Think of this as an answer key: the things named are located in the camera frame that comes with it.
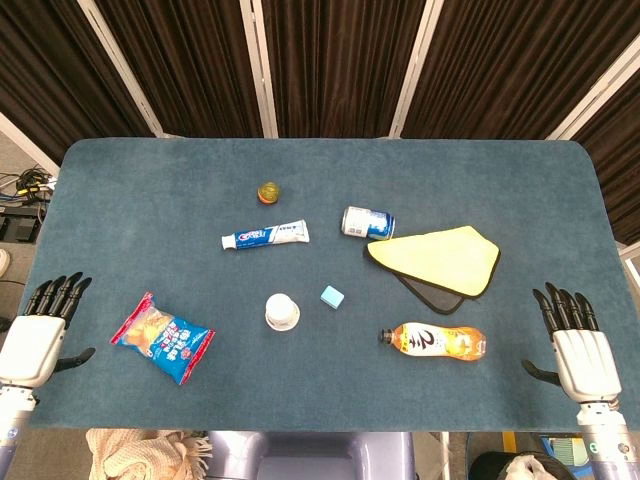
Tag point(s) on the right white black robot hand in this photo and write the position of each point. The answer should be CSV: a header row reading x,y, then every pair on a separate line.
x,y
586,353

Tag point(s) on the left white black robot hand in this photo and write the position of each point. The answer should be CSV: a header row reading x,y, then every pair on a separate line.
x,y
31,345

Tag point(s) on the purple grey robot base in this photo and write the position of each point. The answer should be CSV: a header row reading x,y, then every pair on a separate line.
x,y
320,456

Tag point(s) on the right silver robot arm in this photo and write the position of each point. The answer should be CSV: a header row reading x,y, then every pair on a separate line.
x,y
604,436

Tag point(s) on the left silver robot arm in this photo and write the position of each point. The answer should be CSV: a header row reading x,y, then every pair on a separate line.
x,y
11,420

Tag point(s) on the blue red chips bag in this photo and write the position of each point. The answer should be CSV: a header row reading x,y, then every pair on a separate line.
x,y
163,340

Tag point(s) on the black white bag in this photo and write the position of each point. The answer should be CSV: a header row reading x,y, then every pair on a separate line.
x,y
510,466

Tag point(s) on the orange tea drink bottle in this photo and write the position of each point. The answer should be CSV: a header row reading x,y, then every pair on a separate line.
x,y
436,341

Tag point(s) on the beige knitted cloth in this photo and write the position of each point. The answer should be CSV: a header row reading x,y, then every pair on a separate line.
x,y
146,454

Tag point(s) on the yellow microfiber cloth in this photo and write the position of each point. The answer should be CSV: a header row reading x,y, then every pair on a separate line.
x,y
436,265

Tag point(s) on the blue white drink can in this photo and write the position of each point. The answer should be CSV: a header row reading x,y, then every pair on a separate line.
x,y
368,222

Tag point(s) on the blue white toothpaste tube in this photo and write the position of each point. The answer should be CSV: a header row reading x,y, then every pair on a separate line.
x,y
266,234

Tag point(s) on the small light blue cube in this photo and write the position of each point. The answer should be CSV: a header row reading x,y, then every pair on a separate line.
x,y
332,295

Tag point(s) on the blue felt table mat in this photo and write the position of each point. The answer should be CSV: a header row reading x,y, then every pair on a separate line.
x,y
320,280

